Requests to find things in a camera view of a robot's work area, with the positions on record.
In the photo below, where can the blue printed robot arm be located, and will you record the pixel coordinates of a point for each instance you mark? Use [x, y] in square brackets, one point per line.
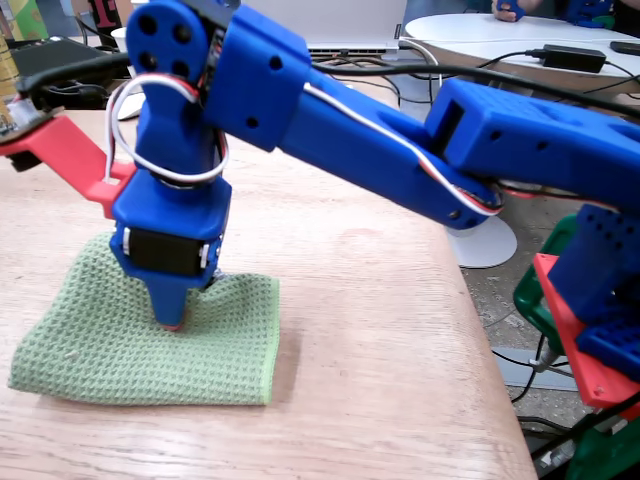
[350, 135]

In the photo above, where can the round white table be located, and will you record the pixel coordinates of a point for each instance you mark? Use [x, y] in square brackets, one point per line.
[465, 35]

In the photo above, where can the black power adapter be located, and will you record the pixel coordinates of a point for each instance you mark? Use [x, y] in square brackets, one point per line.
[575, 57]

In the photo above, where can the green table clamp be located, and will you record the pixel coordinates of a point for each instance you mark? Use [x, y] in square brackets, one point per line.
[530, 300]

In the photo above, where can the white computer mouse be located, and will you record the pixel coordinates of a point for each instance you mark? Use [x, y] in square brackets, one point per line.
[130, 107]

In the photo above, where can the black phone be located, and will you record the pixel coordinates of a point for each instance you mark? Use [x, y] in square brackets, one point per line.
[625, 48]

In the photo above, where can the pale flat floor plate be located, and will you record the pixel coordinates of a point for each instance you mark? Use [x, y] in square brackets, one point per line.
[515, 375]

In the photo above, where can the green yellow carton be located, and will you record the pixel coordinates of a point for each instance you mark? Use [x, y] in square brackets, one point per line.
[22, 17]

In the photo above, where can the white paper cup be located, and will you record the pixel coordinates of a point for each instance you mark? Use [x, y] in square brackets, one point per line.
[120, 36]

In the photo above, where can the blue printed robot part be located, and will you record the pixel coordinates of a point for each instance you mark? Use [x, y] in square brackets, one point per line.
[590, 12]

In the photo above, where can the silver laptop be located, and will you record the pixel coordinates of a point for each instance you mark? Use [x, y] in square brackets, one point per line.
[360, 20]

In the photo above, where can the black box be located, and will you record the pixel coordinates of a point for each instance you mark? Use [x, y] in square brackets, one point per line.
[60, 52]

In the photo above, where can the white pedestal base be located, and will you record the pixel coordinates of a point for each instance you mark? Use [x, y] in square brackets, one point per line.
[487, 247]

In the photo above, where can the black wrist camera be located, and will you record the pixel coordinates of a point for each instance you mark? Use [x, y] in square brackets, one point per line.
[25, 160]

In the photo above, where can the bystander hand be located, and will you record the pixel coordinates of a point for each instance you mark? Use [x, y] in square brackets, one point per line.
[509, 10]

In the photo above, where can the green waffle cloth black trim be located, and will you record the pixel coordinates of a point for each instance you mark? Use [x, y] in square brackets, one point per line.
[100, 350]

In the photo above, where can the yellow drink can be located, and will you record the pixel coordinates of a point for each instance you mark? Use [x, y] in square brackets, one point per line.
[7, 65]

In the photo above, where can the black object with red letter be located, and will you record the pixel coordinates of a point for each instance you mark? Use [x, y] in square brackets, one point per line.
[107, 30]

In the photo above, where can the red camera mount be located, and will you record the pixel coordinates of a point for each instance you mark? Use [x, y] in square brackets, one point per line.
[60, 150]

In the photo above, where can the red robot base plate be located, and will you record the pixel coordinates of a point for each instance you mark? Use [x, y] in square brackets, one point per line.
[565, 320]

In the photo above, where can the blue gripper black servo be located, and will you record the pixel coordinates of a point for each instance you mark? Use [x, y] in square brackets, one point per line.
[170, 212]

